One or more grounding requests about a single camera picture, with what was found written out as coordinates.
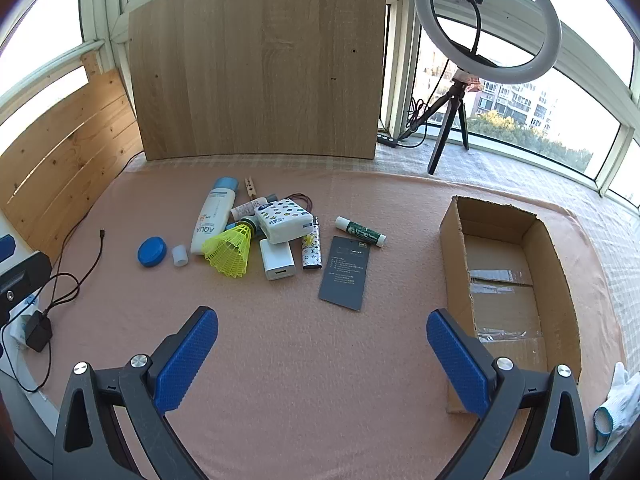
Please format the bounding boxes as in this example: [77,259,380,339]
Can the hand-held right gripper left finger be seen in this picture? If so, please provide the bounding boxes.
[52,306,219,480]

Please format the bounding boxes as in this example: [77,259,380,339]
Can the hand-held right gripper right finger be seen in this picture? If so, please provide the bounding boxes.
[426,308,591,480]

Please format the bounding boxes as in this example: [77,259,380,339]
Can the black charger plug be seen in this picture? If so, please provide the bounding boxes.
[25,311,54,353]

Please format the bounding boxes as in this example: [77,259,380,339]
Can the white power strip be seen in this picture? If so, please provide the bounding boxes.
[0,305,40,357]

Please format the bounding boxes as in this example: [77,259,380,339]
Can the cardboard box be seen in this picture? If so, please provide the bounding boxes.
[440,196,582,415]

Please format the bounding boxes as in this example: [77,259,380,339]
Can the wooden slat panel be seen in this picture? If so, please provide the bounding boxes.
[0,52,146,261]

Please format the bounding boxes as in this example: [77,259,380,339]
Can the blue round lid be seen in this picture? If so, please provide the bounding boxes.
[137,236,168,269]

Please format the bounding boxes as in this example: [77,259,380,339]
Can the yellow plastic shuttlecock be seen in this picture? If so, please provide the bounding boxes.
[202,216,257,278]

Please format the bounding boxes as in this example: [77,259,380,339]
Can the white charger block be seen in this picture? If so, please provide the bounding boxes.
[259,238,296,281]

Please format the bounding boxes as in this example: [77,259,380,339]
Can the dark grey card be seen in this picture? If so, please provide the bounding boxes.
[318,235,372,312]

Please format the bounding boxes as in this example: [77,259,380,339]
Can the white sunscreen tube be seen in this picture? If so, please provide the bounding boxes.
[190,176,239,256]

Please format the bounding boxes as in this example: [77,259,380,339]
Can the small white tube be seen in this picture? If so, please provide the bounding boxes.
[229,193,278,222]

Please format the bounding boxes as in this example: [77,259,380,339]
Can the white work glove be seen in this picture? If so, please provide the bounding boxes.
[593,361,629,453]

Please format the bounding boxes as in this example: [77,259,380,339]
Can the patterned lighter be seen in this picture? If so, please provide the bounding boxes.
[301,216,322,271]

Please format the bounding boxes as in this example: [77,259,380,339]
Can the green white glue stick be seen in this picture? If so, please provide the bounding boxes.
[335,216,388,248]

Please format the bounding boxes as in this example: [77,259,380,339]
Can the dotted white tissue pack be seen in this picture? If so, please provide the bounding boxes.
[254,198,314,244]

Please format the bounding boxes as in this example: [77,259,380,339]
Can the black tripod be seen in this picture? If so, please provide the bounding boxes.
[400,80,471,176]

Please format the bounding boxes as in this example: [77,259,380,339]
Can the large wooden board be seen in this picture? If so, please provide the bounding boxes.
[127,0,388,162]

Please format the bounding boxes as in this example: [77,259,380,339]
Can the black charging cable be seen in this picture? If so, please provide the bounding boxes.
[37,230,106,318]

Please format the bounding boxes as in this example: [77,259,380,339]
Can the thin black cable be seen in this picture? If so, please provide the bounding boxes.
[50,152,146,268]

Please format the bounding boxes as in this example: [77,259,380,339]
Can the dark red hair tie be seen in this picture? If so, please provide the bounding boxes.
[280,191,316,212]

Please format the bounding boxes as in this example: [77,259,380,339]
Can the black ring light cable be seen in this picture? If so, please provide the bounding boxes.
[375,97,432,150]

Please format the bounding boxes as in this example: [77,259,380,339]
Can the white window frame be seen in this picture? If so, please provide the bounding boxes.
[0,0,640,211]

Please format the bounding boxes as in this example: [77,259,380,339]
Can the white ring light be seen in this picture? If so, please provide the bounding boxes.
[414,0,563,85]

